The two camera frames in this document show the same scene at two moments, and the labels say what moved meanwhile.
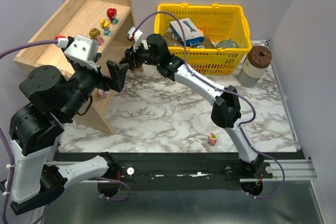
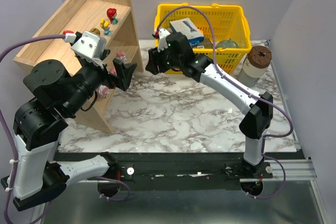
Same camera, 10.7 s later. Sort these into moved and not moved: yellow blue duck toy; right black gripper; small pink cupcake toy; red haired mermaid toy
Moved: right black gripper
Not moved: red haired mermaid toy; yellow blue duck toy; small pink cupcake toy
